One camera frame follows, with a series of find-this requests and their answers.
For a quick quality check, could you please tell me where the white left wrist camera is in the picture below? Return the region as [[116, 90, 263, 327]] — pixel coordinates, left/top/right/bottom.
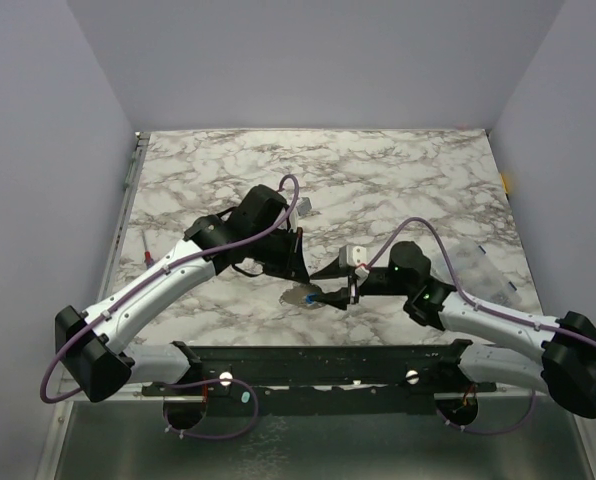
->
[[293, 197, 312, 217]]

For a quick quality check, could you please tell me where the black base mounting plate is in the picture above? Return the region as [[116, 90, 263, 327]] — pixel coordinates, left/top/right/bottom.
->
[[142, 340, 472, 416]]

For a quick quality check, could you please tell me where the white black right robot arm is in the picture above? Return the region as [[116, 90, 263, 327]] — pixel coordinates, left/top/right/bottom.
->
[[310, 241, 596, 419]]

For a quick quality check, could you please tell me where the blue red handled screwdriver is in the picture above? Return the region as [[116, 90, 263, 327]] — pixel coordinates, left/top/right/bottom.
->
[[141, 230, 154, 268]]

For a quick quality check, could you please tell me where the clear plastic storage box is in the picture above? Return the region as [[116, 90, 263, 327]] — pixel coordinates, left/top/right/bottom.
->
[[447, 239, 521, 308]]

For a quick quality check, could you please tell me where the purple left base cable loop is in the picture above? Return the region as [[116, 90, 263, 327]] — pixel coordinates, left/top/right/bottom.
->
[[161, 374, 259, 441]]

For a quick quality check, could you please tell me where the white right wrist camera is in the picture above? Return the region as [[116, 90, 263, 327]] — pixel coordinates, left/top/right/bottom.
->
[[339, 245, 369, 283]]

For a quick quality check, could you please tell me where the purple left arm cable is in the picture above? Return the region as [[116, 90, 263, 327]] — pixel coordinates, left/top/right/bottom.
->
[[40, 174, 300, 404]]

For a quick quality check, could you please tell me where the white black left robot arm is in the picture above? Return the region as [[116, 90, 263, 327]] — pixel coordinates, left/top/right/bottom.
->
[[54, 185, 309, 403]]

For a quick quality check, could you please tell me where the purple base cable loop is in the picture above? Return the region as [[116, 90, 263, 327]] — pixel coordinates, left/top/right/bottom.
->
[[161, 374, 259, 441], [435, 389, 538, 435]]

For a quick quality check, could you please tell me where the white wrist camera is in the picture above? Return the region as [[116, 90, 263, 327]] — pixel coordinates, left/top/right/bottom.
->
[[339, 245, 369, 283], [293, 197, 312, 217]]

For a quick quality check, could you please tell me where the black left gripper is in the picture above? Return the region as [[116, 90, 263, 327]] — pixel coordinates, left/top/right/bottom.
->
[[248, 225, 310, 283]]

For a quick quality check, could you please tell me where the left side metal rail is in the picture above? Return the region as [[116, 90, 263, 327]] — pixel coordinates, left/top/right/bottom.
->
[[93, 131, 151, 304]]

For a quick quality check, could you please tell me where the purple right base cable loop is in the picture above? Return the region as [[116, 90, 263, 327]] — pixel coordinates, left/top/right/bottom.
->
[[435, 389, 538, 435]]

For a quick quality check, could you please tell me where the clear plastic key organizer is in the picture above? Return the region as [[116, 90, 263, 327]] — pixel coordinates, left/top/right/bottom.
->
[[279, 283, 322, 309]]

